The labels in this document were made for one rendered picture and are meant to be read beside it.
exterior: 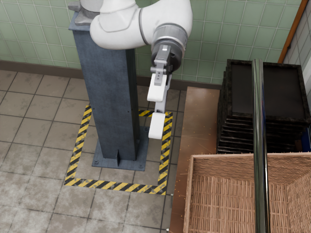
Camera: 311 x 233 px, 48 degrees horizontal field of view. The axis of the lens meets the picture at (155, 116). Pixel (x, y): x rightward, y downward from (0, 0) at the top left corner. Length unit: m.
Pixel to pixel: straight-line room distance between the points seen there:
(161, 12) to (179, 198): 0.74
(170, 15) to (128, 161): 1.33
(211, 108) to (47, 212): 1.07
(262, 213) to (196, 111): 0.93
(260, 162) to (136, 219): 1.26
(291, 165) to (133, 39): 0.73
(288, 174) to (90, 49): 0.90
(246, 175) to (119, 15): 0.79
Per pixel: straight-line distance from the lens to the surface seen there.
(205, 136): 1.53
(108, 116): 1.76
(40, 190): 2.13
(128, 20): 0.95
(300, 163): 1.33
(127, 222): 1.96
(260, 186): 0.77
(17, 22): 2.40
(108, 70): 1.50
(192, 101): 1.63
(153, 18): 0.93
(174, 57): 0.84
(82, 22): 1.37
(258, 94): 0.91
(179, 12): 0.92
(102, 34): 0.99
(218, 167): 1.35
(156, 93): 0.69
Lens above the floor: 1.84
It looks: 54 degrees down
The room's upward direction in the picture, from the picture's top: straight up
